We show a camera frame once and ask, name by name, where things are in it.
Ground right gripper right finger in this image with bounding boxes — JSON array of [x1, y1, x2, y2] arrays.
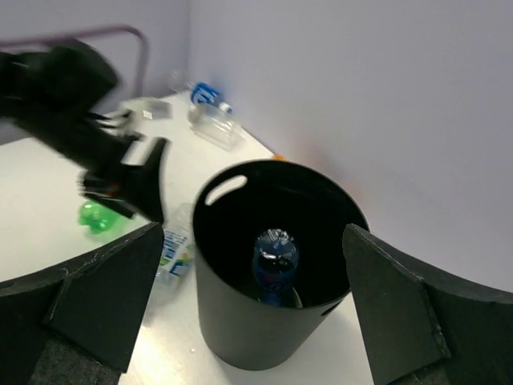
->
[[343, 225, 512, 384]]

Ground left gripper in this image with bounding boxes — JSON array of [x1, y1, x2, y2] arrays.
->
[[1, 40, 168, 223]]

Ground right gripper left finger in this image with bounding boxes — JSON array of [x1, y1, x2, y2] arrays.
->
[[1, 223, 164, 384]]

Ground green plastic bottle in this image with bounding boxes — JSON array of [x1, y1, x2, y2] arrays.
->
[[77, 201, 128, 242]]

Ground clear bottle green-blue label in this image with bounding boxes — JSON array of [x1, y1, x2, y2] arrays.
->
[[156, 202, 196, 290]]

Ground clear bottle purple-blue label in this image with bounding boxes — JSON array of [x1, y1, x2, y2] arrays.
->
[[252, 229, 302, 308]]

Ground black plastic bin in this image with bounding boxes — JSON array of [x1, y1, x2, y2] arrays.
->
[[192, 160, 367, 371]]

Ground clear plastic cup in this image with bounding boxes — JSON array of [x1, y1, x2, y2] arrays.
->
[[188, 104, 244, 152]]

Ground clear bottle blue label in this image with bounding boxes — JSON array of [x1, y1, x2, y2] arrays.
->
[[169, 70, 232, 114]]

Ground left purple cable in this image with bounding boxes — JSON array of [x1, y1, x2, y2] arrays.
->
[[0, 24, 149, 99]]

